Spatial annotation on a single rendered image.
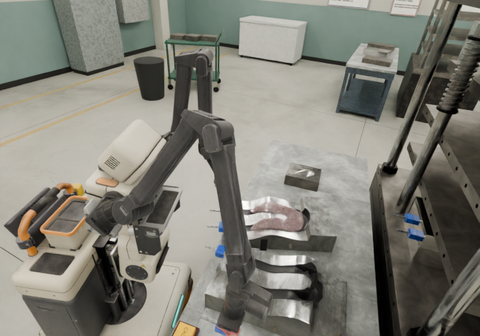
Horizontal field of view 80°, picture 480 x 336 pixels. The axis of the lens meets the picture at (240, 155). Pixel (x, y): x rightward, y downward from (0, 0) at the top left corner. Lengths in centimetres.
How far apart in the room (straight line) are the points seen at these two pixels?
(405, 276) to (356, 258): 21
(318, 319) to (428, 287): 57
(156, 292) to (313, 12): 727
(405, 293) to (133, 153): 122
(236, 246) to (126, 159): 48
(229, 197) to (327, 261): 78
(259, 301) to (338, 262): 67
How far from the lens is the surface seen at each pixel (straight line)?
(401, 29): 789
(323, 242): 140
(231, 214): 75
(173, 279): 194
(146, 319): 184
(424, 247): 157
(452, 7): 189
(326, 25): 803
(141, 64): 487
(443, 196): 164
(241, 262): 78
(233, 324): 93
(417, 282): 155
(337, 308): 123
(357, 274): 143
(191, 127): 76
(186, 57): 110
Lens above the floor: 187
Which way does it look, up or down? 33 degrees down
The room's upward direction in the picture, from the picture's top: 3 degrees clockwise
